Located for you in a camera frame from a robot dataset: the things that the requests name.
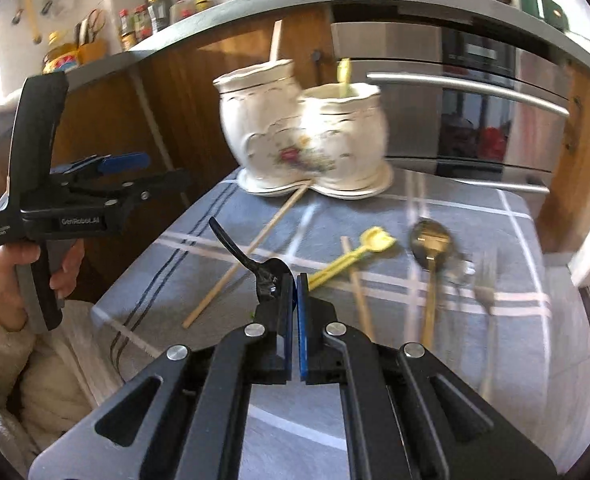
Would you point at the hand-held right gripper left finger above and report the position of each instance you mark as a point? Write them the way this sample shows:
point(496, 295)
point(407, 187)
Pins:
point(289, 320)

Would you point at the white ceramic saucer tray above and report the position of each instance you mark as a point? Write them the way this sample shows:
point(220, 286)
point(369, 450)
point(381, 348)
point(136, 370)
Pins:
point(370, 187)

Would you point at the grey kitchen countertop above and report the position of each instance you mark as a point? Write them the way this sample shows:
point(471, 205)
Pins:
point(255, 7)

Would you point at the wooden chopstick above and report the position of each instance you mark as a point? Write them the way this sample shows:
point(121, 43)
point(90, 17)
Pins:
point(275, 42)
point(245, 255)
point(357, 290)

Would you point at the silver metal fork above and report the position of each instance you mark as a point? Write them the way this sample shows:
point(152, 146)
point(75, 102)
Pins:
point(485, 290)

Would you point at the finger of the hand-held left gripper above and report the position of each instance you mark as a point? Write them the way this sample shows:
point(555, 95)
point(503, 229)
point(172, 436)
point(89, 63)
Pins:
point(125, 162)
point(160, 182)

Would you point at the group of spice jars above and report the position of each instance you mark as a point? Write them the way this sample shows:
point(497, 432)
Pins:
point(142, 20)

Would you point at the silver metal spoon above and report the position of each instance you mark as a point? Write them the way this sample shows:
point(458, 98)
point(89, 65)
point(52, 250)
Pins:
point(460, 270)

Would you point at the person's left hand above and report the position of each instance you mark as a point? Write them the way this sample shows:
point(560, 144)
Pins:
point(5, 280)

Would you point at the blue plaid tablecloth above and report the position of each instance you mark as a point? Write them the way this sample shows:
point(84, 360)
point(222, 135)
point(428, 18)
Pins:
point(385, 310)

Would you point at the yellow plastic spoon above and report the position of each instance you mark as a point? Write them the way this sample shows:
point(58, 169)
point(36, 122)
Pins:
point(375, 242)

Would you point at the wooden cabinet with knob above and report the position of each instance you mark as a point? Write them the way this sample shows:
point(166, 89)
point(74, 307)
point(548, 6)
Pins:
point(195, 90)

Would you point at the yellow plastic tulip fork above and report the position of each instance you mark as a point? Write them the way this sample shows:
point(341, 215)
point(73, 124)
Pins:
point(343, 77)

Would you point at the yellow scissors holder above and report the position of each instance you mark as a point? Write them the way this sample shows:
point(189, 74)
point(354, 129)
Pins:
point(92, 45)

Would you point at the yellow lidded jar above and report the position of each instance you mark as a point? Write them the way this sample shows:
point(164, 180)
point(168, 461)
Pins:
point(60, 57)

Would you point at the person's cream fluffy robe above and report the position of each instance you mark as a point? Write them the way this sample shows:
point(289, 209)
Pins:
point(75, 375)

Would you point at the green pot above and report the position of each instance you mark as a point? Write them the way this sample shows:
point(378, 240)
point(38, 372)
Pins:
point(542, 10)

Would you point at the white floral ceramic utensil holder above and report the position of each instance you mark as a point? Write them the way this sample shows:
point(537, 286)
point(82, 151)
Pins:
point(285, 125)

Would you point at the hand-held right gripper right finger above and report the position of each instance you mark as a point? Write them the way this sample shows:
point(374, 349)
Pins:
point(303, 325)

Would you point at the hanging wall utensils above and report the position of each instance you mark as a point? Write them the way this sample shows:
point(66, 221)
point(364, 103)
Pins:
point(32, 10)

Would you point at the stainless steel oven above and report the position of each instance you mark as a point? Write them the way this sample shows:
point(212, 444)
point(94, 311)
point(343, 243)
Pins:
point(415, 50)

